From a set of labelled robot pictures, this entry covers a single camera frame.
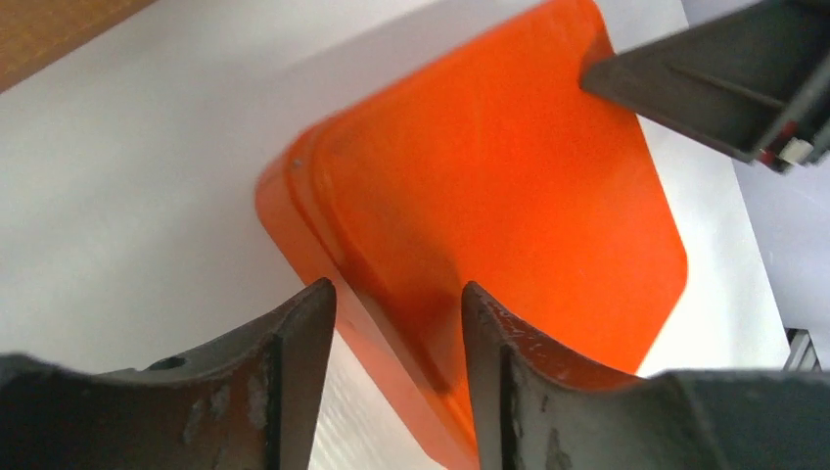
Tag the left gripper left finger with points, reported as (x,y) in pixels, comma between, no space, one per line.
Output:
(248,399)

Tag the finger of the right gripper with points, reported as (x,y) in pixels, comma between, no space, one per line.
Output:
(752,84)

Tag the orange compartment box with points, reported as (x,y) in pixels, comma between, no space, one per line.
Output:
(285,206)

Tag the wooden three-tier shelf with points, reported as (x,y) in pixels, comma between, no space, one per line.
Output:
(36,34)

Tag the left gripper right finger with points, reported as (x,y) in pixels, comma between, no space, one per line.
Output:
(538,404)

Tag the orange box lid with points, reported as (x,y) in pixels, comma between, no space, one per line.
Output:
(492,165)

